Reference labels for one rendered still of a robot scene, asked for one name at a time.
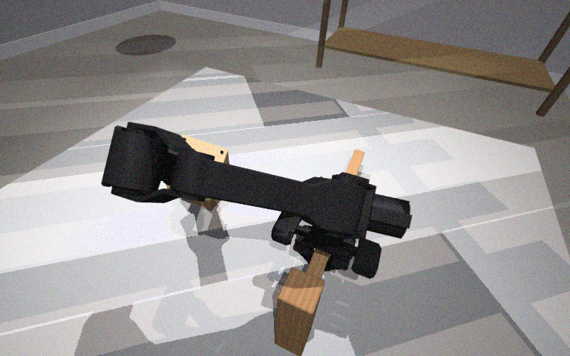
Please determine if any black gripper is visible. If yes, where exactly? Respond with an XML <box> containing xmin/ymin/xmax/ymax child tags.
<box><xmin>271</xmin><ymin>212</ymin><xmax>381</xmax><ymax>279</ymax></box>

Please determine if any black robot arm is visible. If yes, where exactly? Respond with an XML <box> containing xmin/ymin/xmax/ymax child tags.
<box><xmin>101</xmin><ymin>122</ymin><xmax>412</xmax><ymax>240</ymax></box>

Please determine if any brown wooden post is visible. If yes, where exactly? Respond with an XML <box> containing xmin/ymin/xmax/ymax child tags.
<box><xmin>275</xmin><ymin>267</ymin><xmax>325</xmax><ymax>356</ymax></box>

